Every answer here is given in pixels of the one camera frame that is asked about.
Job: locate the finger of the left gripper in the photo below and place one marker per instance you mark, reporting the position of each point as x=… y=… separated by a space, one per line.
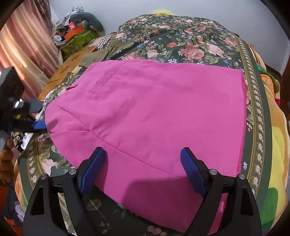
x=39 y=125
x=29 y=105

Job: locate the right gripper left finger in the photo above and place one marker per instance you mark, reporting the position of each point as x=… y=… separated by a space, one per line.
x=43 y=215

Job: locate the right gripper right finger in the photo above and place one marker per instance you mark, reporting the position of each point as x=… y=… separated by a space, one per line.
x=240 y=216

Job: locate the pink pants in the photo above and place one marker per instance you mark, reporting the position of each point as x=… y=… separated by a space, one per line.
x=143 y=113

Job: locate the person's left hand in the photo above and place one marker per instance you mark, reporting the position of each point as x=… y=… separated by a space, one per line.
x=7 y=167

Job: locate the orange yellow fleece blanket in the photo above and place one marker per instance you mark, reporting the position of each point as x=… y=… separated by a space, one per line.
x=276 y=198

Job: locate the pink striped curtain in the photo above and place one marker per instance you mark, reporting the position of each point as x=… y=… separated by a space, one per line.
x=27 y=45

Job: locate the wooden folding lap desk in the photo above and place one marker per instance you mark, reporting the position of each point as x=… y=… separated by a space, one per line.
x=68 y=66

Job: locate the olive green shorts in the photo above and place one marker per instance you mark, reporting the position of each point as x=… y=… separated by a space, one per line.
x=94 y=57

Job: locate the green fabric storage box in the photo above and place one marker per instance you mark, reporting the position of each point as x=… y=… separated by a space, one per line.
x=77 y=43

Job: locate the orange box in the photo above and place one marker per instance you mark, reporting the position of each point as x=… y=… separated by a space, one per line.
x=73 y=32

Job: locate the striped blanket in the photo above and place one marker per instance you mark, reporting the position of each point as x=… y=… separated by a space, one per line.
x=98 y=43

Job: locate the grey plush toy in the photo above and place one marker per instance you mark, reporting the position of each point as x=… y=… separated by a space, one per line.
x=87 y=21

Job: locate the yellow foam headboard arch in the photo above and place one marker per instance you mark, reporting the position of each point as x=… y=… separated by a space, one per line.
x=162 y=12

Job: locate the floral bedspread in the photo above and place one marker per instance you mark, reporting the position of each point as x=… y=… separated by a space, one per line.
x=165 y=39

